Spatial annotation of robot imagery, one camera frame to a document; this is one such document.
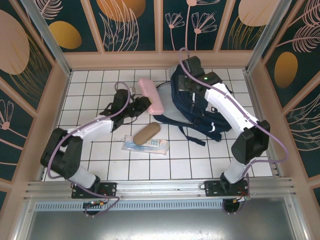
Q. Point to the grey metal sheet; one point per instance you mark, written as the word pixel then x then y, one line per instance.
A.
pixel 160 225

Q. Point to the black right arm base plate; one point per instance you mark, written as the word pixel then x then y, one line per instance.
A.
pixel 211 188

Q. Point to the aluminium mounting rail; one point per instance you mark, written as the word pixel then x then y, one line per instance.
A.
pixel 160 186

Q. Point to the pink pencil case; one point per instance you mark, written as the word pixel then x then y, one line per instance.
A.
pixel 152 96

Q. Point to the brown oval case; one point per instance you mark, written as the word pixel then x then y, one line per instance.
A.
pixel 146 133

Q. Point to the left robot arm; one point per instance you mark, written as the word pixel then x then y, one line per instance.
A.
pixel 60 155

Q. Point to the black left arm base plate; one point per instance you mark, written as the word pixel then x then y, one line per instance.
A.
pixel 110 187

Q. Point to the slotted metal vent strip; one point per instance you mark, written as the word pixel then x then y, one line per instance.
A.
pixel 160 205

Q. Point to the navy blue backpack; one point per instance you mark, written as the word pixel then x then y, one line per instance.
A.
pixel 200 110

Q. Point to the clear packet of tissues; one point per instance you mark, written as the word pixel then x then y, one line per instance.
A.
pixel 150 147

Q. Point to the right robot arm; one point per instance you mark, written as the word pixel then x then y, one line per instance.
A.
pixel 250 142

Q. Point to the aluminium corner post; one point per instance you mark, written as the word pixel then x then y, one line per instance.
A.
pixel 265 37
pixel 53 47

